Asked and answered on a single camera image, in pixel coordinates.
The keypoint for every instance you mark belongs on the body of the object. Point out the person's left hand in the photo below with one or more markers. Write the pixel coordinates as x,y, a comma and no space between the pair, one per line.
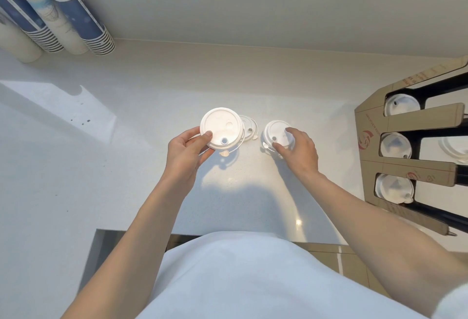
181,161

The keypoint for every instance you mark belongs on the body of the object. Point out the stack of white lids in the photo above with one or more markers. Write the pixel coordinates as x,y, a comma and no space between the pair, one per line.
395,146
394,188
455,149
401,105

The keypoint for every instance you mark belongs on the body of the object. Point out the small white cup lid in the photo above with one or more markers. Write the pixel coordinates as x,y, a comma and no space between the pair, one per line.
276,132

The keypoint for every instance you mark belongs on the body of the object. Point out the person's right hand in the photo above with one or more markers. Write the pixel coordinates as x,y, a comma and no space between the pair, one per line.
301,156

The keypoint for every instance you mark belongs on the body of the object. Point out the stack of white paper cups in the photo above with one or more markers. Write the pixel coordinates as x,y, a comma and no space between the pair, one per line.
58,23
16,44

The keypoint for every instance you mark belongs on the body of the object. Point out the cardboard lid dispenser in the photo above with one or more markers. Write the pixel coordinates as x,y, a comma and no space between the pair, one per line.
373,125

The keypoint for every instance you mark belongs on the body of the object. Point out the person's right forearm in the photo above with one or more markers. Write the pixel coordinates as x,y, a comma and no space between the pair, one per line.
376,231

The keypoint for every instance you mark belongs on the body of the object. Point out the person's left thumb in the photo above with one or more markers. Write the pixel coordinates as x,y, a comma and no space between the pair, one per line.
199,139

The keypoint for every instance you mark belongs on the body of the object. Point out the white shirt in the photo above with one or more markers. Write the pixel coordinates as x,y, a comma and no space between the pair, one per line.
256,278

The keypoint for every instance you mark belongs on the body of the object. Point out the stack of blue paper cups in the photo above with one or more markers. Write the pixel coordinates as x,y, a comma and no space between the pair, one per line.
25,12
82,15

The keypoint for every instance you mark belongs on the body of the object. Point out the person's right thumb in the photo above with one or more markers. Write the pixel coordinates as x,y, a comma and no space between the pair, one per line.
282,150

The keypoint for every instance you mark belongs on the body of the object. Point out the large white cup lid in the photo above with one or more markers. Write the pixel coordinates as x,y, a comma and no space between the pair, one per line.
223,127

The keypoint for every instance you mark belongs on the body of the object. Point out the person's left forearm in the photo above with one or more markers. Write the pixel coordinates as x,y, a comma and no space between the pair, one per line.
135,249

